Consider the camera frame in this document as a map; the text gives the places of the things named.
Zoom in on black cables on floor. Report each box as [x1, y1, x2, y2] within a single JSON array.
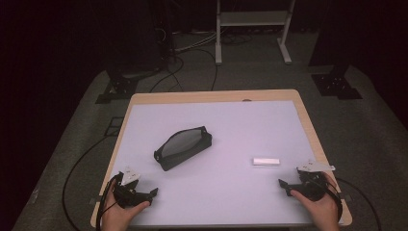
[[148, 47, 219, 93]]

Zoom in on wooden table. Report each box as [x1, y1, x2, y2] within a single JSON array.
[[89, 89, 353, 229]]

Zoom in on black stand base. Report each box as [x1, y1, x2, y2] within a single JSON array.
[[310, 64, 364, 101], [94, 71, 143, 105]]

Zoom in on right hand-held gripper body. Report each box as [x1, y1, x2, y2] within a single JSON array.
[[288, 159, 336, 202]]

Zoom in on white cables on floor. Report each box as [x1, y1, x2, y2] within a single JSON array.
[[172, 30, 219, 54]]

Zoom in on black looped cable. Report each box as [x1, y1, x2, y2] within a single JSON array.
[[62, 136, 114, 231]]

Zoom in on white eraser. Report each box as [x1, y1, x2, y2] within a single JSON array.
[[252, 157, 281, 167]]

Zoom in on black pencil case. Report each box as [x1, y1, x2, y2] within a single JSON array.
[[153, 125, 214, 172]]

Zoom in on black curved cable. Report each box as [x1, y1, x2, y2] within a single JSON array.
[[336, 177, 383, 231]]

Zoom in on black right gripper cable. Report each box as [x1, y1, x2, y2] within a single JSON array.
[[316, 172, 344, 223]]

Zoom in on person's left hand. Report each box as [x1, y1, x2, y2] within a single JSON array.
[[101, 182, 151, 231]]

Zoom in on white table mat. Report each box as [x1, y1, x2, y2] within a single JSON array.
[[110, 100, 344, 226]]

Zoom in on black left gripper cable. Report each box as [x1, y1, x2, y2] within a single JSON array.
[[95, 171, 125, 231]]

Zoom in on black square floor frame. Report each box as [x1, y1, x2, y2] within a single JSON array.
[[103, 116, 125, 138]]

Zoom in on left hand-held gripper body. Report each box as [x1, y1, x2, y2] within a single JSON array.
[[112, 166, 149, 209]]

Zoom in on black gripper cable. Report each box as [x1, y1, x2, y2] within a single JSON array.
[[316, 172, 344, 223], [95, 171, 125, 231]]

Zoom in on person's right hand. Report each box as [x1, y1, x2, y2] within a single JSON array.
[[290, 172, 342, 231]]

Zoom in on white metal stand frame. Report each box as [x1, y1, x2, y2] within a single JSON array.
[[215, 0, 296, 66]]

